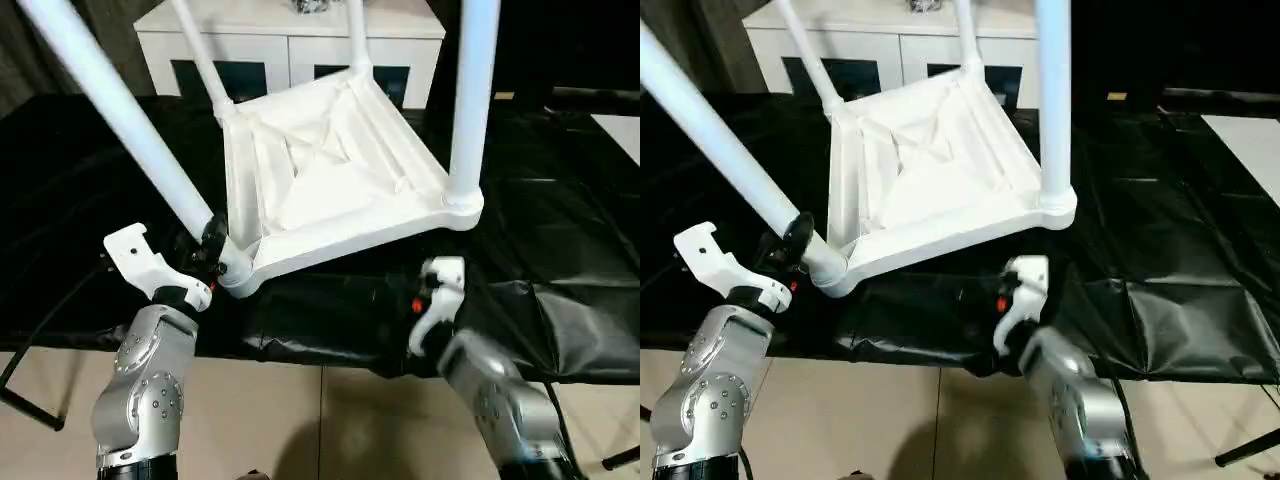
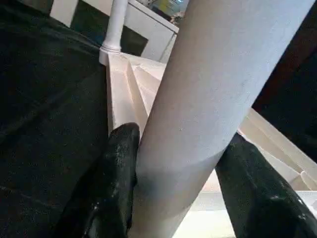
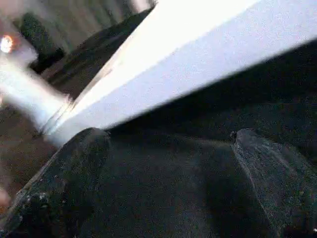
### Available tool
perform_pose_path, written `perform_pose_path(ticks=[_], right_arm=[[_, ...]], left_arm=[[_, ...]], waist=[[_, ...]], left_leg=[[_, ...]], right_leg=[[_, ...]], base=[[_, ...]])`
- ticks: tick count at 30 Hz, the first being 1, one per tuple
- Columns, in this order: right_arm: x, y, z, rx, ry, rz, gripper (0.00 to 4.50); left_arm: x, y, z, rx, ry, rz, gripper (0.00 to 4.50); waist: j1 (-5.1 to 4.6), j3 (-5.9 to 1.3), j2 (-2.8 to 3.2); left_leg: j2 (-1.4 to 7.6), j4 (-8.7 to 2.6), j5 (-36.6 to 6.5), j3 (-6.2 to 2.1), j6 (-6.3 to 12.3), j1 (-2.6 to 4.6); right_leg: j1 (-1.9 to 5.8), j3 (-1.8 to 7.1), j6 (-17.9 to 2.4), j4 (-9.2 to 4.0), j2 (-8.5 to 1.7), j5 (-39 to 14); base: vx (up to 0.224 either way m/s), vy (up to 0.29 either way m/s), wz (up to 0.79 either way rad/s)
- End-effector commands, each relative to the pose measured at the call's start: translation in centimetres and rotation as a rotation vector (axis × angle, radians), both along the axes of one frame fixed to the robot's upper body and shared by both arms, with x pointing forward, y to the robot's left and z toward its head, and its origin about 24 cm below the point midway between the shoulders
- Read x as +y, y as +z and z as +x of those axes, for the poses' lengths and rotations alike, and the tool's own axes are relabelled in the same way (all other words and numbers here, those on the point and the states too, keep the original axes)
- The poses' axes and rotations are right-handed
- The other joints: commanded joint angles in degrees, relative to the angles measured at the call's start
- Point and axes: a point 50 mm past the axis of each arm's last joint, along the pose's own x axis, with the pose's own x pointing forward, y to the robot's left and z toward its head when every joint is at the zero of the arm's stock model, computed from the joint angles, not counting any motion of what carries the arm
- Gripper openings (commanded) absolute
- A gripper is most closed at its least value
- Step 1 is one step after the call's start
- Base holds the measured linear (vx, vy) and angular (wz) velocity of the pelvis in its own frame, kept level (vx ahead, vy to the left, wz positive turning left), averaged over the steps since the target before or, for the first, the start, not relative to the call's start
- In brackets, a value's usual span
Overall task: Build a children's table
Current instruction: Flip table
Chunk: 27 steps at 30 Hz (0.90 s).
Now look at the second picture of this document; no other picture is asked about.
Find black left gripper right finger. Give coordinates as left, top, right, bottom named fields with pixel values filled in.
left=214, top=133, right=317, bottom=238

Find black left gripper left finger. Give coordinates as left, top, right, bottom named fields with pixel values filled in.
left=55, top=122, right=141, bottom=238

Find white plastic table top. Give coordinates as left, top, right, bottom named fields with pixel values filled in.
left=99, top=46, right=317, bottom=238

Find white plastic table leg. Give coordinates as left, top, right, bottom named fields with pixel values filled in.
left=127, top=0, right=317, bottom=238
left=99, top=0, right=130, bottom=65

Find black work mat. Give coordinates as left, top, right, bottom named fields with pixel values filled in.
left=0, top=0, right=111, bottom=238

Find white cabinet with glass doors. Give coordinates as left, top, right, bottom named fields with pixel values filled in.
left=51, top=0, right=179, bottom=64

